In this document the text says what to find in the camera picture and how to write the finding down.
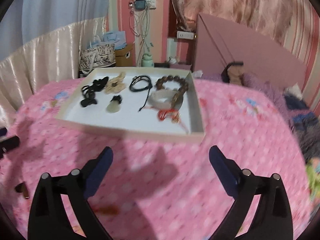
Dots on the purple dotted pillow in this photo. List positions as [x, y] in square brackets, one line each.
[265, 89]

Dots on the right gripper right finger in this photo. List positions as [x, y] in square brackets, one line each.
[272, 218]

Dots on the wall socket with charger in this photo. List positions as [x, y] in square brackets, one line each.
[141, 5]

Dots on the pink headboard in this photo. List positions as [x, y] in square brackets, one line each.
[220, 42]

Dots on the white power strip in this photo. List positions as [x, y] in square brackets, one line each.
[186, 35]

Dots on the beige flower scrunchie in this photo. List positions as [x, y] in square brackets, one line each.
[116, 84]

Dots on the jade pendant black tassel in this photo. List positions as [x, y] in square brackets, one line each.
[114, 105]

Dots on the black strap bag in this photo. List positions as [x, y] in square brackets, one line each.
[233, 73]

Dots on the green water bottle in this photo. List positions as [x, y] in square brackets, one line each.
[147, 60]

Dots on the black white tote bag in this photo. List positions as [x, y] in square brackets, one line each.
[97, 57]

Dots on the white shallow tray box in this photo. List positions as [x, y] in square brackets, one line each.
[131, 121]

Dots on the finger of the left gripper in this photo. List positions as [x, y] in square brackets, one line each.
[7, 144]

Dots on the brown cardboard box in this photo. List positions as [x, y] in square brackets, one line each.
[124, 57]

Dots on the pink patterned curtain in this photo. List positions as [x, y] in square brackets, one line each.
[268, 17]

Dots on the green cartoon blanket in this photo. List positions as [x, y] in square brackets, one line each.
[312, 170]

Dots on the pink floral bedspread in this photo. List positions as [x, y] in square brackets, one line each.
[157, 190]

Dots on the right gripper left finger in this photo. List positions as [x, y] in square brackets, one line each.
[48, 218]

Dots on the red knot cord charm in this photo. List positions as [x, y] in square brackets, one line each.
[171, 114]

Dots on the black hair scrunchie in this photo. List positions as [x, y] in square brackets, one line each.
[89, 91]

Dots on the light blue paper bag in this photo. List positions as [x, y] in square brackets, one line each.
[118, 38]

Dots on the cream satin curtain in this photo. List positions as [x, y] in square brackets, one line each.
[53, 56]

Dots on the dark blue patterned blanket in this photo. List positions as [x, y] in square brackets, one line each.
[305, 126]

